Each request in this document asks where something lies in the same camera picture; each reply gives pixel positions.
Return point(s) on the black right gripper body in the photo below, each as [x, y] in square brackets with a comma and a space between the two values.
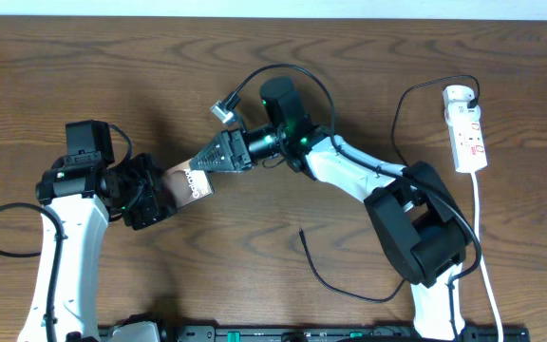
[238, 138]

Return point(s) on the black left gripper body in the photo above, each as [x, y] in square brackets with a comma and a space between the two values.
[147, 199]

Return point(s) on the bronze Galaxy smartphone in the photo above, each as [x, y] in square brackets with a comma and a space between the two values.
[187, 185]

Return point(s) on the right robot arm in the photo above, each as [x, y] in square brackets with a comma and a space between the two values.
[420, 228]

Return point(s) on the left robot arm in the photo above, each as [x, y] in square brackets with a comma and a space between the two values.
[78, 197]

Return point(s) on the white charger adapter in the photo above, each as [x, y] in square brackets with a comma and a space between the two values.
[457, 93]

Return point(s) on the white power strip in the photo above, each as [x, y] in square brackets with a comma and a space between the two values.
[465, 135]

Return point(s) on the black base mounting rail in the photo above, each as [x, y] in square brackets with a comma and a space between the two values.
[326, 334]

